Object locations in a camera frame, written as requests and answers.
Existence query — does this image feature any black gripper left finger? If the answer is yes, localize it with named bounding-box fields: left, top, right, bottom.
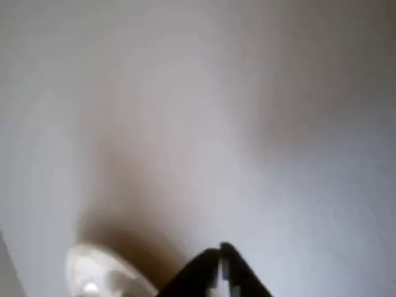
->
left=160, top=247, right=222, bottom=297

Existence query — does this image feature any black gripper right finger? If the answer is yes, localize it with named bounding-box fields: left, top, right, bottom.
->
left=219, top=242, right=275, bottom=297

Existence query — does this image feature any cream round saucer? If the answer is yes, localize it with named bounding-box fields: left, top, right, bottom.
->
left=66, top=243, right=159, bottom=297

